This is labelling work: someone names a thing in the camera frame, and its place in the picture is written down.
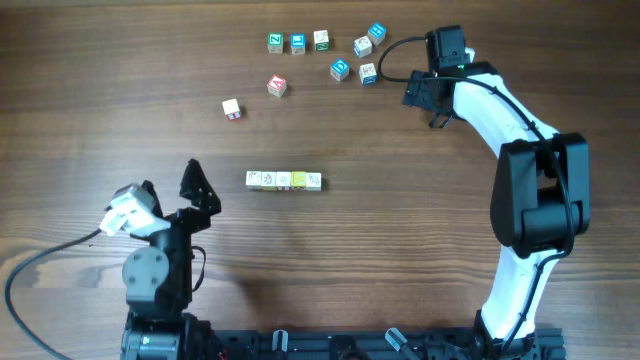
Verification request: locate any blue letter block top row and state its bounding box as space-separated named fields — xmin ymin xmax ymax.
xmin=290 ymin=33 xmax=306 ymax=55

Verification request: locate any white blue picture block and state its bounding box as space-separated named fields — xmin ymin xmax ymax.
xmin=359 ymin=63 xmax=377 ymax=85

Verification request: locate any green Z letter block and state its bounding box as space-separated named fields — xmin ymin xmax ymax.
xmin=267 ymin=32 xmax=284 ymax=54

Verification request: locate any black right camera cable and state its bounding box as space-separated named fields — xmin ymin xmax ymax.
xmin=377 ymin=35 xmax=576 ymax=357

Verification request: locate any red A letter block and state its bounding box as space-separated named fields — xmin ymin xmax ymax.
xmin=267 ymin=74 xmax=287 ymax=97

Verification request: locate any black camera cable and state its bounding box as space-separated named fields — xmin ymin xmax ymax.
xmin=3 ymin=228 xmax=103 ymax=360
xmin=377 ymin=35 xmax=576 ymax=357

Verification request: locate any white yellow picture block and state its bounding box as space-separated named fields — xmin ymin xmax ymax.
xmin=305 ymin=172 xmax=322 ymax=191

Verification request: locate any white red lower-left block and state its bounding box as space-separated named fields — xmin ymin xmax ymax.
xmin=222 ymin=99 xmax=242 ymax=121

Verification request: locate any white blue tilted block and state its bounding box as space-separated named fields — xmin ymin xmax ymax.
xmin=354 ymin=36 xmax=373 ymax=58

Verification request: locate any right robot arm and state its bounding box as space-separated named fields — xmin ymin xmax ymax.
xmin=403 ymin=26 xmax=590 ymax=359

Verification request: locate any white red green block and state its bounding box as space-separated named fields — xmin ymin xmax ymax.
xmin=276 ymin=171 xmax=292 ymax=191

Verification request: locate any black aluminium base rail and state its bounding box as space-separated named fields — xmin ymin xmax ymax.
xmin=119 ymin=327 xmax=566 ymax=360

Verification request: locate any yellow W letter block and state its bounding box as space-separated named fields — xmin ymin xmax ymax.
xmin=291 ymin=171 xmax=307 ymax=191

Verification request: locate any white green picture block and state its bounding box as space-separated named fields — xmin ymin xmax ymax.
xmin=313 ymin=30 xmax=330 ymax=51

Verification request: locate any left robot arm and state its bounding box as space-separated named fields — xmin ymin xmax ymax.
xmin=120 ymin=159 xmax=228 ymax=359

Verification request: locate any black left camera cable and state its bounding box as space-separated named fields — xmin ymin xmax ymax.
xmin=3 ymin=228 xmax=103 ymax=360

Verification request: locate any blue D letter block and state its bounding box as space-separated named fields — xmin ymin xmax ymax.
xmin=330 ymin=59 xmax=350 ymax=82

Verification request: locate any ladybug picture block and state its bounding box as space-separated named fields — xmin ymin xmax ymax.
xmin=261 ymin=171 xmax=277 ymax=191

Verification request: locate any blue tilted block top right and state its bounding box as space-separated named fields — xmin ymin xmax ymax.
xmin=367 ymin=22 xmax=387 ymax=46

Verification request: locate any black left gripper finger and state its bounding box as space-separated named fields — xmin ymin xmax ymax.
xmin=179 ymin=159 xmax=222 ymax=216
xmin=141 ymin=180 xmax=164 ymax=218

